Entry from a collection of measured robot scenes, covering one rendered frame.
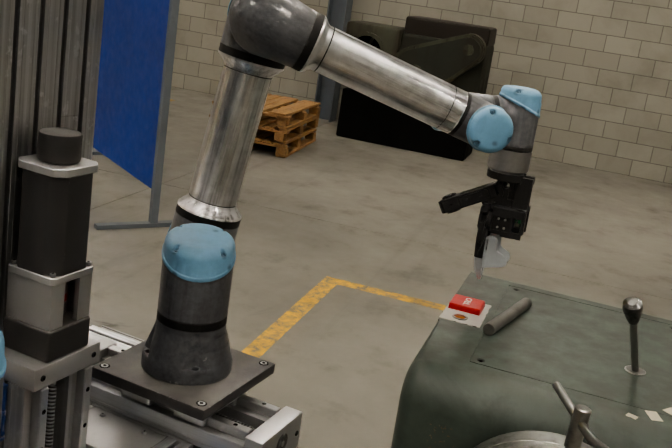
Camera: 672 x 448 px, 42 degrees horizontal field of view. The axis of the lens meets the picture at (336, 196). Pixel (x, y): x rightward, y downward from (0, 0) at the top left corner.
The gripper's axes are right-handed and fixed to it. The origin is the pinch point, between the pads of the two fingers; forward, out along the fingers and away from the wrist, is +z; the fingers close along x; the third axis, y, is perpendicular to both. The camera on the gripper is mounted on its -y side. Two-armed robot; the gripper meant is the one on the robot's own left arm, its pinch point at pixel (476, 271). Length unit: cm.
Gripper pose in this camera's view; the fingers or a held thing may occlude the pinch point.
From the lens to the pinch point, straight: 169.4
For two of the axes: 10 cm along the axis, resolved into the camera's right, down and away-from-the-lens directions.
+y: 9.3, 2.1, -3.1
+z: -1.4, 9.6, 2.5
